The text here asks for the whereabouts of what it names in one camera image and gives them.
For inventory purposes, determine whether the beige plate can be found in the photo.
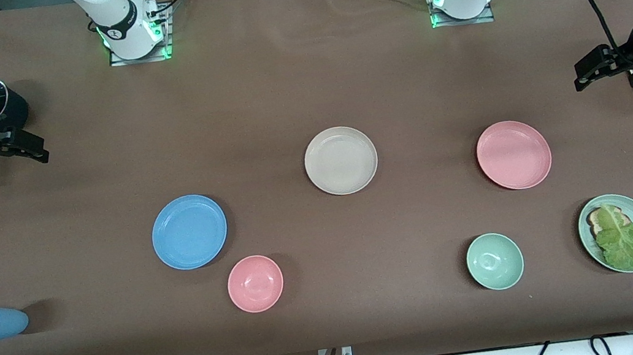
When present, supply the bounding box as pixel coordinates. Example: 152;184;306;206
300;121;383;200

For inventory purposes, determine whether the small pink bowl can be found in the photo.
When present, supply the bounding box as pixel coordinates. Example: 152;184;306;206
223;251;288;317

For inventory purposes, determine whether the small green bowl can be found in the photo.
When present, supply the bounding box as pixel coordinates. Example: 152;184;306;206
462;228;528;294

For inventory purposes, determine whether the kiwi slice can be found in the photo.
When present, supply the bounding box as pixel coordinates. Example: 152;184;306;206
585;204;632;240

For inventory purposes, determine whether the pink plate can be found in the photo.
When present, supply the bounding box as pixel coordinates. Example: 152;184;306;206
472;115;556;196

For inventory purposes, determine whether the green lettuce leaf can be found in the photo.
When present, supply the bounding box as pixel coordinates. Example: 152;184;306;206
590;200;633;276

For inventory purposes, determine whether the blue plate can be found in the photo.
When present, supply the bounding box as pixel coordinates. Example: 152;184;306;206
147;190;233;275

